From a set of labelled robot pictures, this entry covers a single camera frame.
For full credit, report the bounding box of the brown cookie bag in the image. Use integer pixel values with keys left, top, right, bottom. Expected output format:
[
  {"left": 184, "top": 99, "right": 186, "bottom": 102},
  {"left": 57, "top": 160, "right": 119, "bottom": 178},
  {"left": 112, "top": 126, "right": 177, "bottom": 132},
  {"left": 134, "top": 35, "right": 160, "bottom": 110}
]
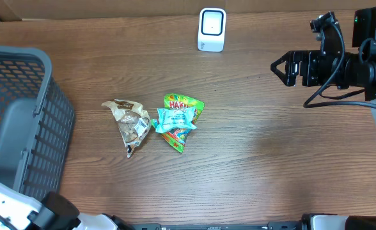
[{"left": 101, "top": 99, "right": 151, "bottom": 158}]

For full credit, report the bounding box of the green Haribo candy bag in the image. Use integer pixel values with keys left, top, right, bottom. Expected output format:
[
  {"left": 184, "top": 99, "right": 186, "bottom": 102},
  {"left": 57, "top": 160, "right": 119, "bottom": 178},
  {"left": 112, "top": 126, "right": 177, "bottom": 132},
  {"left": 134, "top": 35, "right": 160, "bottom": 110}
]
[{"left": 161, "top": 93, "right": 205, "bottom": 153}]

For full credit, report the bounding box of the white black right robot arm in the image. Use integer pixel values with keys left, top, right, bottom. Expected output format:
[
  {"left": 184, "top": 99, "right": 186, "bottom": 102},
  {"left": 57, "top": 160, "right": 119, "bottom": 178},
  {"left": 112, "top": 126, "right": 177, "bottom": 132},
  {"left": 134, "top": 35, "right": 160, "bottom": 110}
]
[{"left": 270, "top": 7, "right": 376, "bottom": 229}]

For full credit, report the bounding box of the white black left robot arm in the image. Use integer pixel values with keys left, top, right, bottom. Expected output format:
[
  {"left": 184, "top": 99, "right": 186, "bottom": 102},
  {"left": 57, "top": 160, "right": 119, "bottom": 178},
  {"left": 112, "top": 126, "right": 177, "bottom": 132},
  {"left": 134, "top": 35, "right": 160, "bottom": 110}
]
[{"left": 0, "top": 183, "right": 133, "bottom": 230}]

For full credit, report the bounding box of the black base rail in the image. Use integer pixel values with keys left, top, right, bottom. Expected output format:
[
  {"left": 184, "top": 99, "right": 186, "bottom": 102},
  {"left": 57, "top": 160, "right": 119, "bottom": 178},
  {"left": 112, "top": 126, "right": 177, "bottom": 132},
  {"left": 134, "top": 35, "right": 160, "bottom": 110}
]
[{"left": 120, "top": 213, "right": 376, "bottom": 230}]

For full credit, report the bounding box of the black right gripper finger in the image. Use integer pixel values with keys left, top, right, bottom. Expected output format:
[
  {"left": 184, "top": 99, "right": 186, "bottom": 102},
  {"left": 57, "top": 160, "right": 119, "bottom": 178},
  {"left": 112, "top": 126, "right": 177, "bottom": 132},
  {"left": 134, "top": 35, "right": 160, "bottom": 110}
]
[
  {"left": 270, "top": 51, "right": 291, "bottom": 69},
  {"left": 270, "top": 66, "right": 295, "bottom": 86}
]

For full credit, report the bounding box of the light blue snack packet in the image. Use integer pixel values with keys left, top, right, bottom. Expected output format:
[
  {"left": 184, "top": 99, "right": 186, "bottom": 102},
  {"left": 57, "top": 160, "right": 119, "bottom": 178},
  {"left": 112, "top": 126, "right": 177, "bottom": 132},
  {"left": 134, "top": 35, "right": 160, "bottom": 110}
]
[{"left": 155, "top": 107, "right": 197, "bottom": 134}]

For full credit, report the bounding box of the grey plastic mesh basket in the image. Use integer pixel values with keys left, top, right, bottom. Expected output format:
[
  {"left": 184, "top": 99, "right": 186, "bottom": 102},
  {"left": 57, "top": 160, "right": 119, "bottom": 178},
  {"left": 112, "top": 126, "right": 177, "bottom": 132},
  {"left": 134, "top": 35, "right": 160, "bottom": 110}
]
[{"left": 0, "top": 46, "right": 75, "bottom": 201}]

